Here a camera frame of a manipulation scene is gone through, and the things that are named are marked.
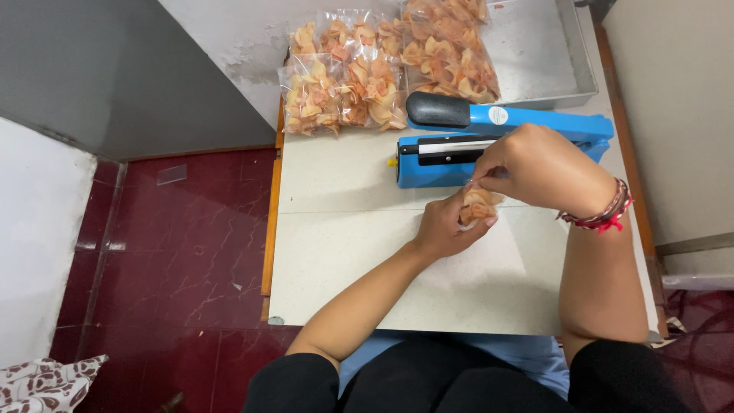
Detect pile of filled chip packets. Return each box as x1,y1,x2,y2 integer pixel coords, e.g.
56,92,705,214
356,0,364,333
278,0,501,138

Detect person's left hand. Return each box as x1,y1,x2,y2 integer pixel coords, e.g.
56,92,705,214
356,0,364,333
413,186,500,260

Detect person's right hand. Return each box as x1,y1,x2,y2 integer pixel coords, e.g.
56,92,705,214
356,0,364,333
470,123,618,216

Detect brown patterned white cloth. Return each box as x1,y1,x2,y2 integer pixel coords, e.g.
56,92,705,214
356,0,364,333
0,354,110,413

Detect light blue shirt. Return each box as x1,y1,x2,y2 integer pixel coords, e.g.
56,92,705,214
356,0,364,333
338,330,572,400

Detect red thread bracelets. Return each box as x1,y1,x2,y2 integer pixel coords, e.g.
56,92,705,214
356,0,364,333
555,178,634,235

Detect clear plastic scrap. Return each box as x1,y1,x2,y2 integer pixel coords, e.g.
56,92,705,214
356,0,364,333
156,164,188,187

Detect black trousers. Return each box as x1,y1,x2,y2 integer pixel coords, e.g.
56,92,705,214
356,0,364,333
243,337,696,413

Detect blue impulse heat sealer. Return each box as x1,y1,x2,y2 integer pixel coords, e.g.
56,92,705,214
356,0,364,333
387,91,615,190

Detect small clear chip bag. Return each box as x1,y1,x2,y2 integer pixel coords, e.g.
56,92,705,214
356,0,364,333
459,181,507,232

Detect metal tray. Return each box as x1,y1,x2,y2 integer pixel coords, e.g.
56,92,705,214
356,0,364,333
401,0,600,111

